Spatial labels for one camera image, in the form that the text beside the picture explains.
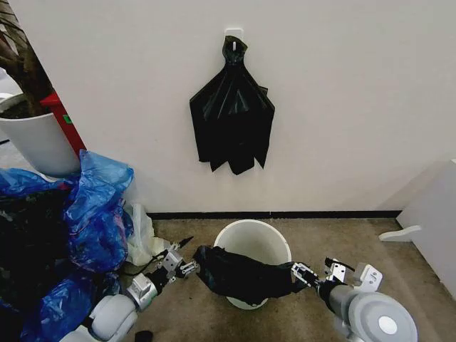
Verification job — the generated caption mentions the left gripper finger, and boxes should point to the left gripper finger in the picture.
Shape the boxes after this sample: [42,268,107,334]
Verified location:
[177,260,201,278]
[165,235,195,254]

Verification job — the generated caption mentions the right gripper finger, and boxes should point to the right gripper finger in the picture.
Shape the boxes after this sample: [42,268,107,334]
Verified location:
[323,256,347,284]
[289,261,321,288]

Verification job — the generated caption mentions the black garbage bag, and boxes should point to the black garbage bag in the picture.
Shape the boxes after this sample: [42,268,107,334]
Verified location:
[192,244,297,299]
[0,187,74,314]

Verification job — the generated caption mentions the clear white plastic bag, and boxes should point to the clear white plastic bag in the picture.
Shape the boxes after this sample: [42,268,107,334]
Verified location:
[125,202,169,266]

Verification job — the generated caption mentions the white round trash bin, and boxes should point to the white round trash bin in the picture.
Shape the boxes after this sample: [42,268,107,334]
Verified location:
[213,219,291,309]

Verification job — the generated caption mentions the blue plastic bag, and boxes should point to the blue plastic bag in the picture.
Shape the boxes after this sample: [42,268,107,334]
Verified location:
[0,148,135,342]

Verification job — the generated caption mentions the black garbage bags on hook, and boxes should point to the black garbage bags on hook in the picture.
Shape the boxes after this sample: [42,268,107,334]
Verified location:
[189,34,277,176]

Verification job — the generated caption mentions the black filled garbage bag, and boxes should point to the black filled garbage bag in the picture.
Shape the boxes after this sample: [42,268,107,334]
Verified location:
[0,187,74,314]

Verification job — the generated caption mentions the white cabinet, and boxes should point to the white cabinet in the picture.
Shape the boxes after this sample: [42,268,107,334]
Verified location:
[376,159,456,297]

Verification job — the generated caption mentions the red box with green label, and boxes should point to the red box with green label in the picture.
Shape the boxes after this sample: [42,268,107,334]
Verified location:
[39,90,88,160]

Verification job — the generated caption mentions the white plant pot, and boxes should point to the white plant pot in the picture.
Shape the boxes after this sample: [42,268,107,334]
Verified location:
[0,93,86,177]

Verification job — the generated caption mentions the brown plant trunk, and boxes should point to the brown plant trunk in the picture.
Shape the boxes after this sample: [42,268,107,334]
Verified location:
[0,0,55,119]

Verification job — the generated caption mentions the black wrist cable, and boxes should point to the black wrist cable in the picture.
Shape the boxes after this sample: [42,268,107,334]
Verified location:
[120,248,169,277]

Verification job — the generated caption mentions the white wall hook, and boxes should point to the white wall hook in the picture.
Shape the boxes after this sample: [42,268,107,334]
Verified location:
[224,25,245,51]

